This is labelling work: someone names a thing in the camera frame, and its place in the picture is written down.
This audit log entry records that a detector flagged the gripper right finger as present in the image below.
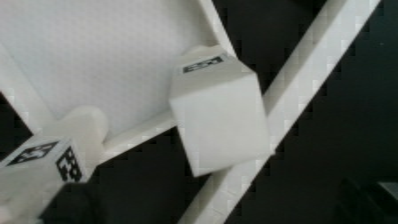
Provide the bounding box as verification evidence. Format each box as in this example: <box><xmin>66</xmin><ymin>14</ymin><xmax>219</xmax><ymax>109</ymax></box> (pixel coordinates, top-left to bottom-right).
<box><xmin>335</xmin><ymin>179</ymin><xmax>398</xmax><ymax>224</ymax></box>

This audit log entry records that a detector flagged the white desk leg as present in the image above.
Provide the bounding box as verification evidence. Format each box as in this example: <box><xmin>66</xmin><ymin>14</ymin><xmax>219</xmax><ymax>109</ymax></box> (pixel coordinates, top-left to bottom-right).
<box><xmin>0</xmin><ymin>106</ymin><xmax>109</xmax><ymax>224</ymax></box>
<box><xmin>170</xmin><ymin>45</ymin><xmax>271</xmax><ymax>176</ymax></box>

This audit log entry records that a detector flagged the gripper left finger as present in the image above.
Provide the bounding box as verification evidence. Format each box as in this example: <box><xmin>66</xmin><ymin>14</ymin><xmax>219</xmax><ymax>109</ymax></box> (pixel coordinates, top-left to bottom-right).
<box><xmin>40</xmin><ymin>183</ymin><xmax>107</xmax><ymax>224</ymax></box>

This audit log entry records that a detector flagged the white desk top tray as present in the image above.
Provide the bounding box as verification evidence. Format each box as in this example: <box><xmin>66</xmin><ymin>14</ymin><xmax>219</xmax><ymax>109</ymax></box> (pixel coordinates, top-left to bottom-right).
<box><xmin>0</xmin><ymin>0</ymin><xmax>232</xmax><ymax>162</ymax></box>

